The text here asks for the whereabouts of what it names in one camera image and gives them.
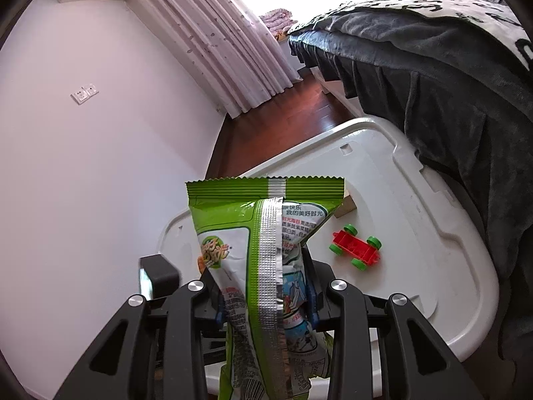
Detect small wooden block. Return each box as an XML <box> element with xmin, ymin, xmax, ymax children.
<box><xmin>333</xmin><ymin>188</ymin><xmax>357</xmax><ymax>219</ymax></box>

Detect green snack bag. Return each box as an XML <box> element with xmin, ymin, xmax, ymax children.
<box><xmin>186</xmin><ymin>176</ymin><xmax>345</xmax><ymax>399</ymax></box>

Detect red toy car green wheels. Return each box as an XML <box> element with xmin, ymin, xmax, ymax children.
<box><xmin>329</xmin><ymin>224</ymin><xmax>382</xmax><ymax>271</ymax></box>

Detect white plastic bin lid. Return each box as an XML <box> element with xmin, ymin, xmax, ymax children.
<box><xmin>157</xmin><ymin>116</ymin><xmax>500</xmax><ymax>398</ymax></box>

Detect black white patterned quilt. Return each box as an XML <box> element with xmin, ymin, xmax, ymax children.
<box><xmin>288</xmin><ymin>0</ymin><xmax>532</xmax><ymax>70</ymax></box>

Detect pink folded blanket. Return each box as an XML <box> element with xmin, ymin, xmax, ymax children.
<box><xmin>259</xmin><ymin>8</ymin><xmax>296</xmax><ymax>41</ymax></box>

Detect pink patterned curtain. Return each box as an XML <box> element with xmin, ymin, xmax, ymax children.
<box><xmin>126</xmin><ymin>0</ymin><xmax>301</xmax><ymax>118</ymax></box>

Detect white wall socket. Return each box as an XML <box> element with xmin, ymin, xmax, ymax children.
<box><xmin>71</xmin><ymin>84</ymin><xmax>99</xmax><ymax>105</ymax></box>

